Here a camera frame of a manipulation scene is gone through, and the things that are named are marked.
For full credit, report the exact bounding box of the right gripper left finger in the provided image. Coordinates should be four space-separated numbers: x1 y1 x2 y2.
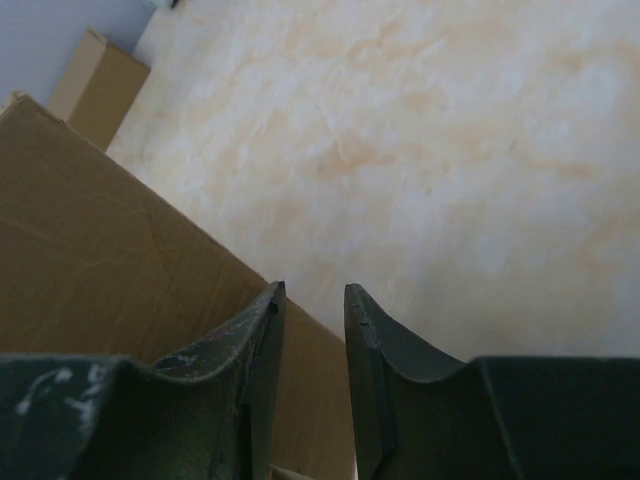
1 282 286 479

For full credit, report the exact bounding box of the folded brown cardboard box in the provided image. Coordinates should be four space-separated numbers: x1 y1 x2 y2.
48 28 150 151

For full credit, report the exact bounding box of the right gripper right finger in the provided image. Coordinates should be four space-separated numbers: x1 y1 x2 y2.
344 284 639 479

